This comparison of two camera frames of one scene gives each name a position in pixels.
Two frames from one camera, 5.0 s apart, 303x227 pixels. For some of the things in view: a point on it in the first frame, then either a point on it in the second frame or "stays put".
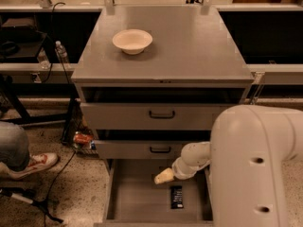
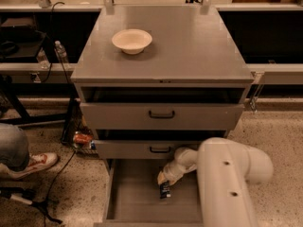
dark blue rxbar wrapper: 176,197 -> 165,190
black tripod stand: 30,197 stays put
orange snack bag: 82,138 stays put
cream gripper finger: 164,176 stays put
